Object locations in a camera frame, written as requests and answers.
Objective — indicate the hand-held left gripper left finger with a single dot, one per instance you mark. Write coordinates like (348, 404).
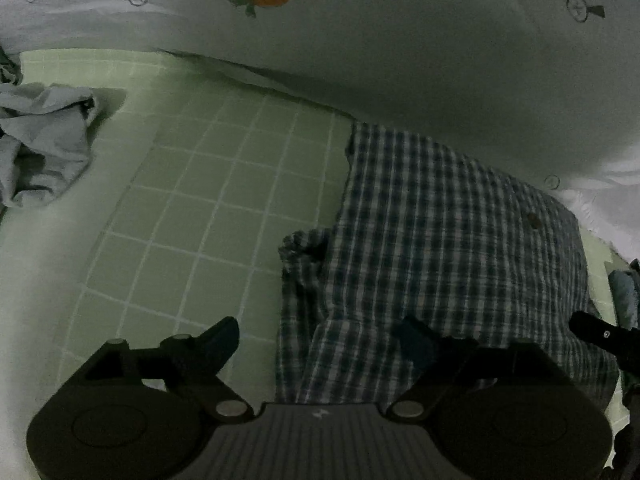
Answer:
(221, 342)

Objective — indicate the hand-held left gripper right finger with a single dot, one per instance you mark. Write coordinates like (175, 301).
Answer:
(413, 344)

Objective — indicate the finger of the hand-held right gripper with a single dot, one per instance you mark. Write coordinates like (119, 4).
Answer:
(600, 332)

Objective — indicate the blue white plaid shirt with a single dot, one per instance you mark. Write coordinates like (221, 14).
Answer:
(450, 235)

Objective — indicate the blue grey folded cloth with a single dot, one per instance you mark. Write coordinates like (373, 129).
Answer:
(622, 295)

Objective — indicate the green grid bedsheet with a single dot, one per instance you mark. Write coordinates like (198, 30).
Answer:
(200, 210)

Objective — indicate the grey crumpled garment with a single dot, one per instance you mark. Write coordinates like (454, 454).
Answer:
(45, 130)

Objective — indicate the white carrot print quilt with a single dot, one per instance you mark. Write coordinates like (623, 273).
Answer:
(450, 60)

